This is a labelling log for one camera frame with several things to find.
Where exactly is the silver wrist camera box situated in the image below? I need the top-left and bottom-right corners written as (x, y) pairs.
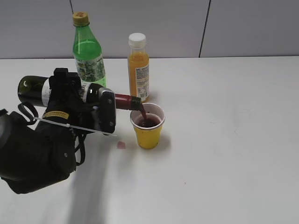
top-left (96, 87), bottom-right (116, 133)

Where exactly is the black cable with zip tie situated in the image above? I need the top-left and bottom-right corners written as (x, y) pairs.
top-left (17, 102), bottom-right (119, 166)

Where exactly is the green plastic soda bottle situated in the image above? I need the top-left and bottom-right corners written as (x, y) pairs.
top-left (72, 12), bottom-right (106, 87)

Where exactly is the yellow paper cup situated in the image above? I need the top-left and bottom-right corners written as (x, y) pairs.
top-left (130, 103), bottom-right (166, 149)

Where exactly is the pink wine stain spot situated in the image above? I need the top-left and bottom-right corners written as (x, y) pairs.
top-left (117, 141), bottom-right (126, 149)

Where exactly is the dark red wine bottle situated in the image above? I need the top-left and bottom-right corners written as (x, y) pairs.
top-left (17, 76), bottom-right (142, 111)

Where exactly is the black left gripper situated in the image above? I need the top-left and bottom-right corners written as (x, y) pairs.
top-left (35, 68), bottom-right (100, 145)

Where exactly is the orange juice bottle white cap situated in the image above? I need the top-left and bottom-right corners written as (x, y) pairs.
top-left (128, 33), bottom-right (150, 103)

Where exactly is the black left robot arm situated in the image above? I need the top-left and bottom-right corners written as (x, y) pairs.
top-left (0, 68), bottom-right (100, 194)

